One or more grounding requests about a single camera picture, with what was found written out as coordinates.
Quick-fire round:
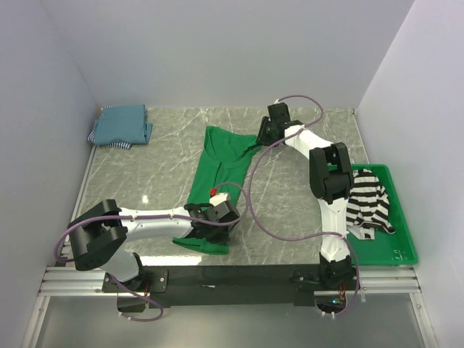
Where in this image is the green plastic tray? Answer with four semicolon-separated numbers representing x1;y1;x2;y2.
348;164;418;266

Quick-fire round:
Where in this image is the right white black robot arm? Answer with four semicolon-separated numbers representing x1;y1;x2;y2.
257;101;354;289

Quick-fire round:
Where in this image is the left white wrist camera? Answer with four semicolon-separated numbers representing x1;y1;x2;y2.
209;188;230;207

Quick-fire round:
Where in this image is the blue white striped tank top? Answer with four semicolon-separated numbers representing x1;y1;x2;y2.
88;106;149;150

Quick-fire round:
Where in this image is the black white striped tank top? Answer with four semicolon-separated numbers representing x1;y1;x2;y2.
346;168;396;240

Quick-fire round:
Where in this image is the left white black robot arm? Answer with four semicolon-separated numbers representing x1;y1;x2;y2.
68;193;239;291

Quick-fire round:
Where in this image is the green tank top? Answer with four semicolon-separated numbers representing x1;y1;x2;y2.
172;125;262;256

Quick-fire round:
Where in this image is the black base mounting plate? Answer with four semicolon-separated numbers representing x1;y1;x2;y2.
101;263;362;309

